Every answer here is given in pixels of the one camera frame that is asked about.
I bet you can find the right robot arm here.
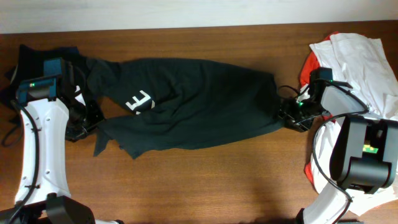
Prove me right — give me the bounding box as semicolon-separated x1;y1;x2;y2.
279;67;397;224

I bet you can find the black Nike t-shirt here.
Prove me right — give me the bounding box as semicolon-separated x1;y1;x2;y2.
86;58;282;158

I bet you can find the folded navy shirt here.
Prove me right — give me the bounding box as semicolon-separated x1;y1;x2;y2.
3;46;100;125

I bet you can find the white t-shirt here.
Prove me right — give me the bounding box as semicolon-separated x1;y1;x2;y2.
306;32;398;217

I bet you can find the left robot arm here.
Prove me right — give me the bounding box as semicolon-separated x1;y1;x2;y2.
1;58;104;224

